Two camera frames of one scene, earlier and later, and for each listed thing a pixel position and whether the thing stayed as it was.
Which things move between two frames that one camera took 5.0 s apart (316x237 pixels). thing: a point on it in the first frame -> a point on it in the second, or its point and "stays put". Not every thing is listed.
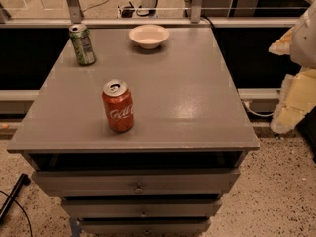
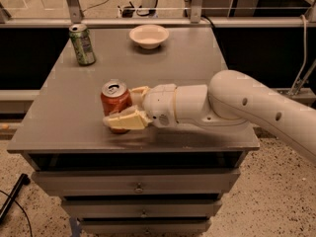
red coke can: (118, 99) stays put
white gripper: (304, 46) -> (160, 103)
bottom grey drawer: (179, 226) stays put
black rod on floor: (24, 180) stays put
